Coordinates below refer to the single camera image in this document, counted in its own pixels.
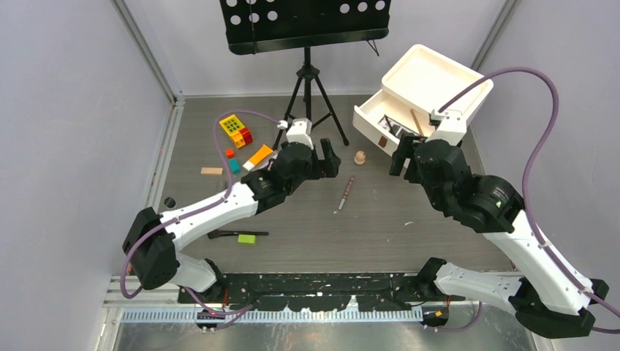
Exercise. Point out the green rectangular block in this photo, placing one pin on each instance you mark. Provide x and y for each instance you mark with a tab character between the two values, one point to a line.
247	239

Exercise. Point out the orange white tube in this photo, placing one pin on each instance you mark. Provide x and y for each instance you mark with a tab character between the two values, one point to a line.
259	156

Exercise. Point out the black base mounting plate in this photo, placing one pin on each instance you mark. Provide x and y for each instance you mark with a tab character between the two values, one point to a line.
320	292

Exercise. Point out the clear small cup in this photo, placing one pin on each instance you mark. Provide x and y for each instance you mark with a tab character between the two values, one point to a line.
169	202

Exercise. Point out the white drawer organizer box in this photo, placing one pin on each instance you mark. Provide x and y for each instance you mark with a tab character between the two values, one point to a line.
427	80

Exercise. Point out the beige rectangular block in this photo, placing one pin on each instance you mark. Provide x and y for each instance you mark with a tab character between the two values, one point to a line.
212	171

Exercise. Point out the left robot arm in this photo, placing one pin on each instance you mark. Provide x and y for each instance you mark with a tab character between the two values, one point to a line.
154	243

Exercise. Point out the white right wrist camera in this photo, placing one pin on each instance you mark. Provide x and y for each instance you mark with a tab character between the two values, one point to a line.
450	126

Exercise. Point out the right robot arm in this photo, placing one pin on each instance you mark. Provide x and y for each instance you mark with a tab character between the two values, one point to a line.
542	298

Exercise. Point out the black music stand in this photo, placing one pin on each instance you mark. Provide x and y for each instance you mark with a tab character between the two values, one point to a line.
253	27

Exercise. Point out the teal block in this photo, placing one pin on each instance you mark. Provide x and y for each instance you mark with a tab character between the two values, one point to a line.
234	166

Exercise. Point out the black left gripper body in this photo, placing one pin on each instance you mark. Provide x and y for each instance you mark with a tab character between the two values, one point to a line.
321	168

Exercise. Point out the red orange toy block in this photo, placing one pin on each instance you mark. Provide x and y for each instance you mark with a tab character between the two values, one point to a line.
242	137

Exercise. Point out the thin tan wooden pencil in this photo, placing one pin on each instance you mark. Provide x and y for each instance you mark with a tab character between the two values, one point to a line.
420	130

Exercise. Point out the yellow green toy block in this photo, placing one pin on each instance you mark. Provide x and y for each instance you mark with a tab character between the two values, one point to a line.
231	124

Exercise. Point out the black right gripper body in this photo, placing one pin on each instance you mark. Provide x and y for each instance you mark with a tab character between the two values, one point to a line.
405	149

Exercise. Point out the wooden knob figure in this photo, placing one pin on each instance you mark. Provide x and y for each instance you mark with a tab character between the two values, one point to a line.
360	158

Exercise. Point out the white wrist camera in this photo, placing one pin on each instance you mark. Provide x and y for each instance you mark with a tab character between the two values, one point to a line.
450	126
297	130

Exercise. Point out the white drawer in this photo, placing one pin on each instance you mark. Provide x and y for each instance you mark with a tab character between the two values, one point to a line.
366	117

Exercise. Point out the red silver lip pen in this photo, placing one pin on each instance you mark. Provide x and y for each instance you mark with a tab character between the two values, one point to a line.
346	193

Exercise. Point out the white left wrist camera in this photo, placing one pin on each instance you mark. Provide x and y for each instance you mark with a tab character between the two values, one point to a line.
297	130

